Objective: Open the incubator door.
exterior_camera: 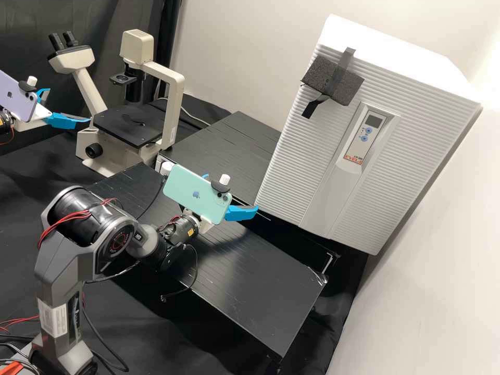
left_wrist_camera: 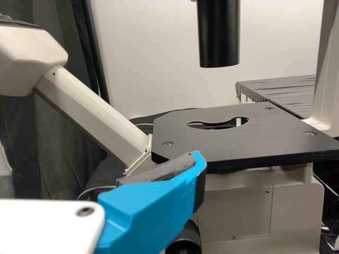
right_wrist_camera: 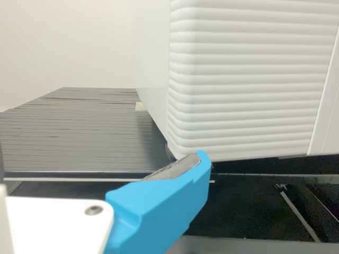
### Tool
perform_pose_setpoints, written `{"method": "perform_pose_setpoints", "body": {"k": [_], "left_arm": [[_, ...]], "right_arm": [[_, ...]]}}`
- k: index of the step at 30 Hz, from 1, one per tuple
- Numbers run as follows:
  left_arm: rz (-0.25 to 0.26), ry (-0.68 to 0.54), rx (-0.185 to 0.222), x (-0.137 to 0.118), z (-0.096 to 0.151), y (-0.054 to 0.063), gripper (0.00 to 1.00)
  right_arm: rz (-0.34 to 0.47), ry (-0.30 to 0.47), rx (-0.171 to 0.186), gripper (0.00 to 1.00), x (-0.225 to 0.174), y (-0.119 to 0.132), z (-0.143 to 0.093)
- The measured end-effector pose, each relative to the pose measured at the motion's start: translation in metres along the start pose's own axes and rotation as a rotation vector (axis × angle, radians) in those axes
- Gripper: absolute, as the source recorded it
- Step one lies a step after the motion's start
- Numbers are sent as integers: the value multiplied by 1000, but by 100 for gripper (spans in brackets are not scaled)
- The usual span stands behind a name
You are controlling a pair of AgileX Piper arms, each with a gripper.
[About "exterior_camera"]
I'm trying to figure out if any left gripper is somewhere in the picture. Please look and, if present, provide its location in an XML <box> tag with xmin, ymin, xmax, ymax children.
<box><xmin>15</xmin><ymin>88</ymin><xmax>93</xmax><ymax>133</ymax></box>

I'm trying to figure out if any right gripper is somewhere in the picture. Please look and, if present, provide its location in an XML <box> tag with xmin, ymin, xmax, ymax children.
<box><xmin>182</xmin><ymin>203</ymin><xmax>260</xmax><ymax>236</ymax></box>

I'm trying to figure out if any incubator door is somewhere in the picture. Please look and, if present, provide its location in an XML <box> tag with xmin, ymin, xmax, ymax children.
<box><xmin>254</xmin><ymin>42</ymin><xmax>484</xmax><ymax>257</ymax></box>

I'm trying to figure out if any white incubator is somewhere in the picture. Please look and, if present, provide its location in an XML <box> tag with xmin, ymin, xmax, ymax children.
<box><xmin>312</xmin><ymin>14</ymin><xmax>485</xmax><ymax>108</ymax></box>

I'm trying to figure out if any cream microscope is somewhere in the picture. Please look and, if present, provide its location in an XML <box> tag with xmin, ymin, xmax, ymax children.
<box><xmin>47</xmin><ymin>30</ymin><xmax>186</xmax><ymax>177</ymax></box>

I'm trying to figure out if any black platform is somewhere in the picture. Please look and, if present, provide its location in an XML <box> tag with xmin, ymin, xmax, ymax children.
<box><xmin>90</xmin><ymin>164</ymin><xmax>327</xmax><ymax>360</ymax></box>
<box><xmin>155</xmin><ymin>110</ymin><xmax>341</xmax><ymax>276</ymax></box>
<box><xmin>146</xmin><ymin>96</ymin><xmax>235</xmax><ymax>130</ymax></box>

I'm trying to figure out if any left wrist camera phone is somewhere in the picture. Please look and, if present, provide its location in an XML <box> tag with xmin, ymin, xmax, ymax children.
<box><xmin>0</xmin><ymin>70</ymin><xmax>41</xmax><ymax>122</ymax></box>

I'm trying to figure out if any wrist camera phone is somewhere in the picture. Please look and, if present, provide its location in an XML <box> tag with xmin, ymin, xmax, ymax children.
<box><xmin>0</xmin><ymin>70</ymin><xmax>41</xmax><ymax>122</ymax></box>
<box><xmin>162</xmin><ymin>164</ymin><xmax>236</xmax><ymax>227</ymax></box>

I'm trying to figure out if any right wrist camera phone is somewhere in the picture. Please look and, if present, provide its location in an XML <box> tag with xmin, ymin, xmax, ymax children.
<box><xmin>162</xmin><ymin>164</ymin><xmax>236</xmax><ymax>227</ymax></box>

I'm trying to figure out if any black cable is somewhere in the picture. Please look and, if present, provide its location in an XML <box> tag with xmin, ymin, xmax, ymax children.
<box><xmin>139</xmin><ymin>176</ymin><xmax>167</xmax><ymax>223</ymax></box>
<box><xmin>159</xmin><ymin>242</ymin><xmax>199</xmax><ymax>304</ymax></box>

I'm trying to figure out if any white cable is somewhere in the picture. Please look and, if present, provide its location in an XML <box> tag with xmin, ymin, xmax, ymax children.
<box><xmin>180</xmin><ymin>106</ymin><xmax>211</xmax><ymax>125</ymax></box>

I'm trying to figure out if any red wire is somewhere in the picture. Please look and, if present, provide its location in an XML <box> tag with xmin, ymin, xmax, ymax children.
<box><xmin>0</xmin><ymin>317</ymin><xmax>42</xmax><ymax>333</ymax></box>

